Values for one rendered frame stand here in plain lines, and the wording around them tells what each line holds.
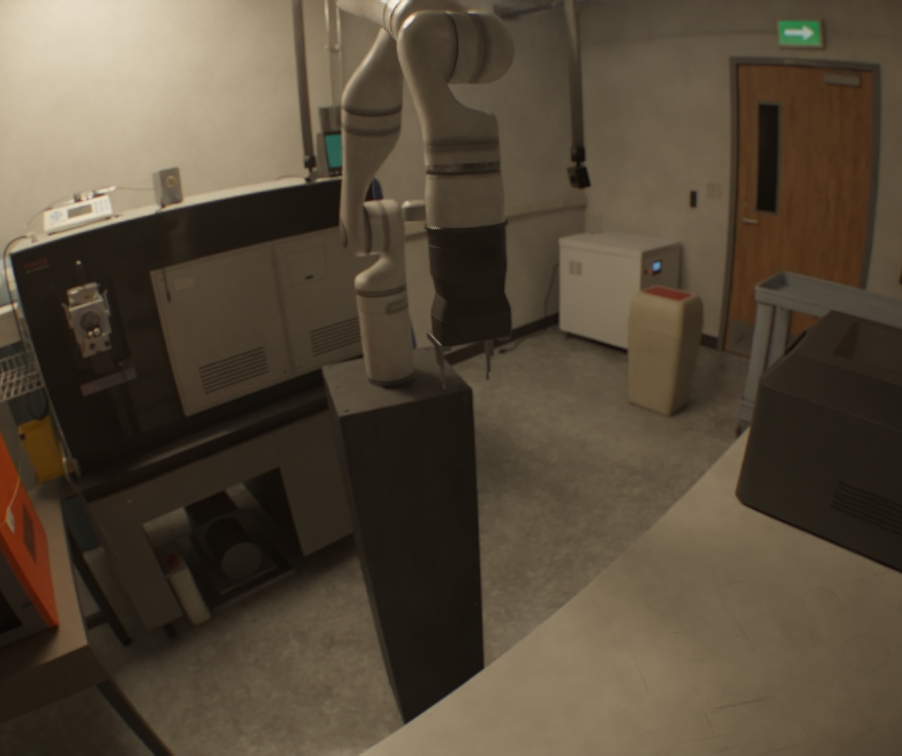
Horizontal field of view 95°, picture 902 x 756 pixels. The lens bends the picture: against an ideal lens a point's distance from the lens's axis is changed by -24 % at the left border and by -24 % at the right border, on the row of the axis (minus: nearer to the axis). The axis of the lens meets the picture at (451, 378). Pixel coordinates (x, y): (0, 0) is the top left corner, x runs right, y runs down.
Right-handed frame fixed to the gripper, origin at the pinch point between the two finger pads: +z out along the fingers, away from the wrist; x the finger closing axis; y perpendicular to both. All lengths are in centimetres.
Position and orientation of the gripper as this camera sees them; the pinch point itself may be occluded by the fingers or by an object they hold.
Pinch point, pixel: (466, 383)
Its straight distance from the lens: 60.1
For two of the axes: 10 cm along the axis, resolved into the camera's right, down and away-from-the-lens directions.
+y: 3.3, 3.7, -8.7
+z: 0.6, 9.1, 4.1
